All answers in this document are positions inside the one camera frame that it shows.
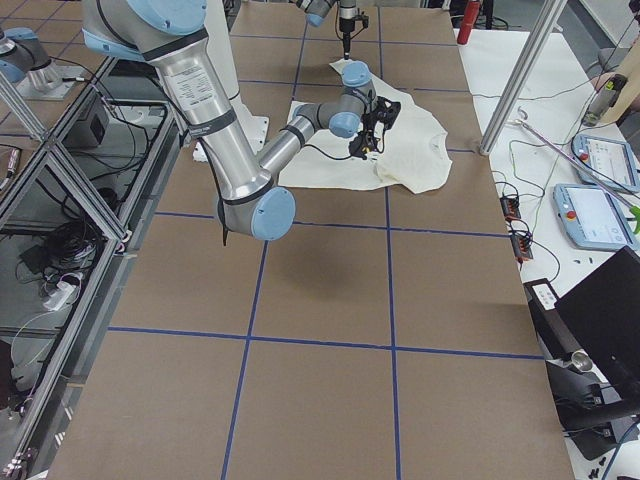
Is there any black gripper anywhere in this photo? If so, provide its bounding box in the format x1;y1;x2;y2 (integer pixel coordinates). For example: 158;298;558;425
338;14;369;59
349;97;401;155

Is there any cream long-sleeve cat shirt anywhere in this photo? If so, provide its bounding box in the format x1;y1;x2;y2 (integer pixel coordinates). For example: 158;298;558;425
278;76;452;194

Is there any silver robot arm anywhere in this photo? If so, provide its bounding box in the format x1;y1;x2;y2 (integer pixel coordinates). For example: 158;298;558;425
82;1;401;241
292;0;369;60

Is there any red bottle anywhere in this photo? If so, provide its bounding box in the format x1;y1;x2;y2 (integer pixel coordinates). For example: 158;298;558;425
456;0;481;45

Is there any orange black connector board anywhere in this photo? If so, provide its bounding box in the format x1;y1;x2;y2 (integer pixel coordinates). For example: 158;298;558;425
500;195;533;265

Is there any far blue teach pendant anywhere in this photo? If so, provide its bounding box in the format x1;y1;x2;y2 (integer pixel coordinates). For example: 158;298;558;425
571;134;639;194

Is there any blue teach pendant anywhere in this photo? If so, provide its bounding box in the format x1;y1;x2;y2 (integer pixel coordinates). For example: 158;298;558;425
553;184;639;251
571;134;639;194

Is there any near blue teach pendant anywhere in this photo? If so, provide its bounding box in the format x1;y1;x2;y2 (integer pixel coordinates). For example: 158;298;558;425
553;184;639;251

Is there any seated person beige shirt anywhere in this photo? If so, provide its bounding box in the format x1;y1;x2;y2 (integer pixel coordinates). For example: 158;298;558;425
584;40;639;126

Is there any silver reacher grabber tool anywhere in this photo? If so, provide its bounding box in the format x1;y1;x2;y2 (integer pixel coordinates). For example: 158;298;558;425
511;107;639;235

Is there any black power adapter box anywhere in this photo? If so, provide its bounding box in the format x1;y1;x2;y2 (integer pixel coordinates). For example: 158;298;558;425
523;278;581;373

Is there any black laptop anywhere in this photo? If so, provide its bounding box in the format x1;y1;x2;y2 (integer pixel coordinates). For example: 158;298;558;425
556;247;639;386

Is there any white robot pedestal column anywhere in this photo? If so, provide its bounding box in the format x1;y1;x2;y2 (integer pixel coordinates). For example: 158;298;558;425
204;0;269;156

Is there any aluminium frame post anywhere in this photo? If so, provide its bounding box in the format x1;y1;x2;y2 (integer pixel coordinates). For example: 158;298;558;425
479;0;568;156

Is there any aluminium side frame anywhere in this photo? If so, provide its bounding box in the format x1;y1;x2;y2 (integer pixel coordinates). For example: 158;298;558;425
1;60;180;479

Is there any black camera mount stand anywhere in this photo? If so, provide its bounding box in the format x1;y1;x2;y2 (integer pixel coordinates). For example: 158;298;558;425
546;350;639;460

